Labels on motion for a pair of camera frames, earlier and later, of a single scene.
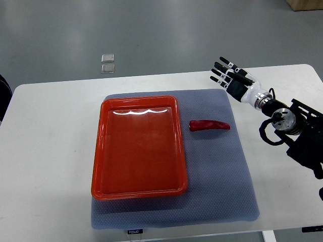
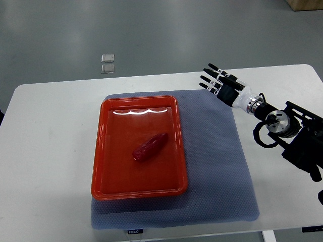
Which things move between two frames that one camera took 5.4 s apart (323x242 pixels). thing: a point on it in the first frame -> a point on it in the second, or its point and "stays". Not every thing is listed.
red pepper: (196, 125) -> (149, 146)
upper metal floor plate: (107, 58) stays
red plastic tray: (139, 150) stays
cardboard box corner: (305, 5) stays
